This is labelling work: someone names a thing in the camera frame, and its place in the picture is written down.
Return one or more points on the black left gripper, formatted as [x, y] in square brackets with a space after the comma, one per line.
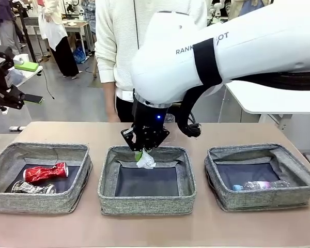
[3, 77]

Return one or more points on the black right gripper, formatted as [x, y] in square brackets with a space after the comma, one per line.
[149, 116]

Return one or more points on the crushed red soda can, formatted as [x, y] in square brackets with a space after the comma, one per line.
[45, 173]

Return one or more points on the crushed black drink can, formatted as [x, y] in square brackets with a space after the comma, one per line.
[33, 188]

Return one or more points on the crushed clear plastic bottle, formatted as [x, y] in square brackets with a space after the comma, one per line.
[261, 185]

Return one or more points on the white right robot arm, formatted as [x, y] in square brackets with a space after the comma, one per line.
[170, 64]

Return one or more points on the person's right forearm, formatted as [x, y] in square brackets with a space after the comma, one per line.
[109, 98]

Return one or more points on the person's right hand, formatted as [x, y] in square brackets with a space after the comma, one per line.
[113, 118]

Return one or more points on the clear plastic storage box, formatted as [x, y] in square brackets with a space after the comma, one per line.
[15, 77]

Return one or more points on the small white side table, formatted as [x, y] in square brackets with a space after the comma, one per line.
[31, 73]

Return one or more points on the white paper roll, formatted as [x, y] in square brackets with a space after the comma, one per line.
[25, 57]

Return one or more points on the black trousers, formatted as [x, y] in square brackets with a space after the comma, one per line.
[124, 111]

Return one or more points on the small white bar device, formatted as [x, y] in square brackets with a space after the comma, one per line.
[16, 128]

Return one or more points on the person in grey trousers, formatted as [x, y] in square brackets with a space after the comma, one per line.
[9, 31]

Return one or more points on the black tripod pole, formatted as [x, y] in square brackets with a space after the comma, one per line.
[25, 28]

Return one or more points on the grey fabric basket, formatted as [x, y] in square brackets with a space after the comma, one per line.
[261, 200]
[41, 202]
[144, 204]

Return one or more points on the blue plastic bag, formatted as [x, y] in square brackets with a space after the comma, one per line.
[80, 55]

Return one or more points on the woman in white top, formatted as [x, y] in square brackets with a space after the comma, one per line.
[55, 25]

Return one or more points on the wooden top background desk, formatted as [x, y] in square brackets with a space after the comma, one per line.
[77, 25]

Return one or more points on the person in plaid shirt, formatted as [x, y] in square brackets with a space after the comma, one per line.
[90, 15]

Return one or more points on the white knit sweater torso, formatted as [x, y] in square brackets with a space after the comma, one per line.
[113, 38]

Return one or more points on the large white table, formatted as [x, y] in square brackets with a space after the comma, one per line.
[273, 98]

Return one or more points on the small white background robot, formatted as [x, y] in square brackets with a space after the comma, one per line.
[219, 7]

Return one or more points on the person in blue shirt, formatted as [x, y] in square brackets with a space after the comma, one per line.
[250, 5]

